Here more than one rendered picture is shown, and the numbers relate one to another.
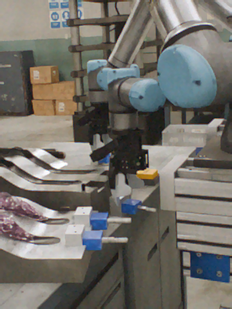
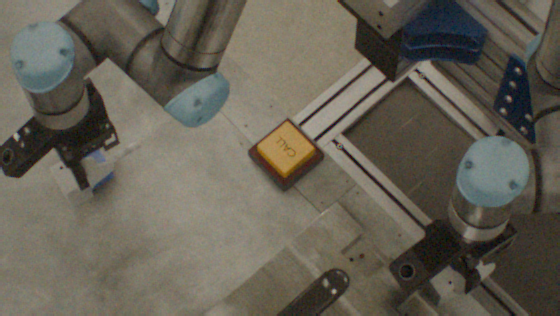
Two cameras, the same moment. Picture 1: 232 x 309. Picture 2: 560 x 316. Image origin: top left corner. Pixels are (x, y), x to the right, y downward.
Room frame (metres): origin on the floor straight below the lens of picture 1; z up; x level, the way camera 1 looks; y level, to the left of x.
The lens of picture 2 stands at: (1.20, 0.55, 2.39)
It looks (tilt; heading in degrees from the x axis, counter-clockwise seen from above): 66 degrees down; 296
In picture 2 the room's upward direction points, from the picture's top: 1 degrees counter-clockwise
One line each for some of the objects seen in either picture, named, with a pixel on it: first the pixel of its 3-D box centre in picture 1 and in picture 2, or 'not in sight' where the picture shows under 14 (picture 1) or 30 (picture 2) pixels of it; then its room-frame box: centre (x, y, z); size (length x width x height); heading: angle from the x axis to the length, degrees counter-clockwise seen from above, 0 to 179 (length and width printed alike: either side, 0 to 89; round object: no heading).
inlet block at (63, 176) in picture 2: (107, 158); (100, 165); (1.73, 0.03, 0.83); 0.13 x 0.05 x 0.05; 57
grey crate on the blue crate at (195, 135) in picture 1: (195, 136); not in sight; (4.47, -0.80, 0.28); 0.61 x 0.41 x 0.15; 70
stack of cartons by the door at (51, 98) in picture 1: (56, 90); not in sight; (8.16, 0.96, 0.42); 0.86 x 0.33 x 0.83; 70
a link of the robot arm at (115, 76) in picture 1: (123, 90); (492, 182); (1.20, -0.03, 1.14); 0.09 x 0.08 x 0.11; 26
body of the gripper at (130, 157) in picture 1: (128, 150); (475, 228); (1.20, -0.03, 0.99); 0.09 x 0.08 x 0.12; 57
